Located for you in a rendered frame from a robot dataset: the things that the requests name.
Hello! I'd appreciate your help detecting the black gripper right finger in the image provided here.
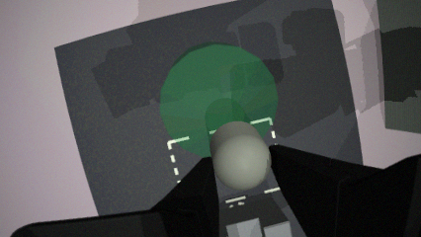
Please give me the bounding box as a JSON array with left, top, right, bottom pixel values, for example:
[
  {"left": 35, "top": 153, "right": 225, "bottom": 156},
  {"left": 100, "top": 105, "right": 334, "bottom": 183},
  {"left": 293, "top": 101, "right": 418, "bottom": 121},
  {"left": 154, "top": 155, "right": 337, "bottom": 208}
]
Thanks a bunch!
[{"left": 269, "top": 144, "right": 421, "bottom": 237}]

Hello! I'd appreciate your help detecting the dark grey mat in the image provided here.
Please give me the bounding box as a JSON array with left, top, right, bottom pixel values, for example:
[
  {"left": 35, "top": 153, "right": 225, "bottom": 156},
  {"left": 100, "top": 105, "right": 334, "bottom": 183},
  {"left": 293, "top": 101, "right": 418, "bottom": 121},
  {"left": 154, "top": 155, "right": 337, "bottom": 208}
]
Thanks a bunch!
[{"left": 54, "top": 0, "right": 363, "bottom": 216}]

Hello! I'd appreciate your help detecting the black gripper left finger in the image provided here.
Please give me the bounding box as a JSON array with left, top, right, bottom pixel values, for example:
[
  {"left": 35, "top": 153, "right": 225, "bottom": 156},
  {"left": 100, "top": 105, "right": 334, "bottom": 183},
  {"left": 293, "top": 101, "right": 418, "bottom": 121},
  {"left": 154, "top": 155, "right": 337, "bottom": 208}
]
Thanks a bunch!
[{"left": 10, "top": 157, "right": 219, "bottom": 237}]

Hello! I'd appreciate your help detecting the green glass bottle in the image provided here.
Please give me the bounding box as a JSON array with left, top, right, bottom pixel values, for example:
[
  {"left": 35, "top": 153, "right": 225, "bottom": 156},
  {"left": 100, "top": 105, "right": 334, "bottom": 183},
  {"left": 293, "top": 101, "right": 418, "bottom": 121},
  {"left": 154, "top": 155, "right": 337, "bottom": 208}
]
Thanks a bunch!
[{"left": 159, "top": 41, "right": 279, "bottom": 191}]

